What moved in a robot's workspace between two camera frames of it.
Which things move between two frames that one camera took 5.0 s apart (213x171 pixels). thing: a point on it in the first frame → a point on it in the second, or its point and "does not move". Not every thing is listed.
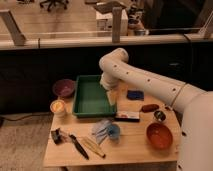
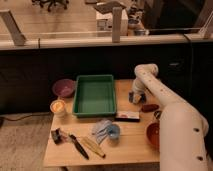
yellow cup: (58, 108) does not move
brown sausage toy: (149, 108) does not move
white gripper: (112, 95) → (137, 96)
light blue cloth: (100, 130) does not move
